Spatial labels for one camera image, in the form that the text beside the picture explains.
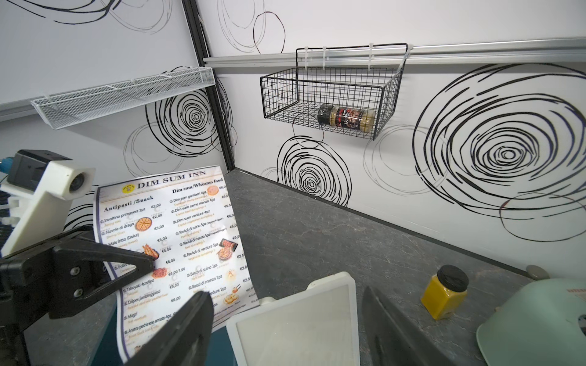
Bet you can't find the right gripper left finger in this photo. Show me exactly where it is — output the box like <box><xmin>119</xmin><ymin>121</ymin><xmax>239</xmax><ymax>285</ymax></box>
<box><xmin>126</xmin><ymin>291</ymin><xmax>214</xmax><ymax>366</ymax></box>

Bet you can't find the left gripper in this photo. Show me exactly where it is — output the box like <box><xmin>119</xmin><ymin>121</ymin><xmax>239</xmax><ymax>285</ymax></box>
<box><xmin>1</xmin><ymin>228</ymin><xmax>154</xmax><ymax>365</ymax></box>

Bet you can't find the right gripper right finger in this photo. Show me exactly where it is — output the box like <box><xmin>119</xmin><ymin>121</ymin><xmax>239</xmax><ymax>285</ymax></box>
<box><xmin>362</xmin><ymin>287</ymin><xmax>453</xmax><ymax>366</ymax></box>

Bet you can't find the white menu holder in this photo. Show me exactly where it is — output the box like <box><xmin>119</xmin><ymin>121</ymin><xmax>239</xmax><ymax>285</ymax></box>
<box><xmin>226</xmin><ymin>271</ymin><xmax>360</xmax><ymax>365</ymax></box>

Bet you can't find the new menu sheet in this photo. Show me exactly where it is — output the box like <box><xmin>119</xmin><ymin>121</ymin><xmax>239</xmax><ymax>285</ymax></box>
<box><xmin>93</xmin><ymin>166</ymin><xmax>258</xmax><ymax>361</ymax></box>

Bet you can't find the teal plastic tray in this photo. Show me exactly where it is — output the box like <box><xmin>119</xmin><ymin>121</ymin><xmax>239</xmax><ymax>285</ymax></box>
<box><xmin>89</xmin><ymin>306</ymin><xmax>239</xmax><ymax>366</ymax></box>

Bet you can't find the yellow spice jar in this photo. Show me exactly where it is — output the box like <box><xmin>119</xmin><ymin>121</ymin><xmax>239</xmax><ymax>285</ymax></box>
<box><xmin>421</xmin><ymin>265</ymin><xmax>469</xmax><ymax>320</ymax></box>

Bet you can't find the mint green toaster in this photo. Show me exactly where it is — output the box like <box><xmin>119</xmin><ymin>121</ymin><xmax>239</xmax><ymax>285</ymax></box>
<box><xmin>476</xmin><ymin>278</ymin><xmax>585</xmax><ymax>365</ymax></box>

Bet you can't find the white mesh shelf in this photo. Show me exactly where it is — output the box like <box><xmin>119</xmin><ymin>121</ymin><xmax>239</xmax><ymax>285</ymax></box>
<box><xmin>31</xmin><ymin>67</ymin><xmax>215</xmax><ymax>130</ymax></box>

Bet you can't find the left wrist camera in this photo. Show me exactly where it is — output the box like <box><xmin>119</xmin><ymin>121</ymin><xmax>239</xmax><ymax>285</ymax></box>
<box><xmin>1</xmin><ymin>149</ymin><xmax>96</xmax><ymax>257</ymax></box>

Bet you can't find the black wire basket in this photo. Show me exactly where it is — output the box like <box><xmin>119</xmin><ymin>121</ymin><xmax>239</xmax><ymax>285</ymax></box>
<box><xmin>259</xmin><ymin>43</ymin><xmax>413</xmax><ymax>140</ymax></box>

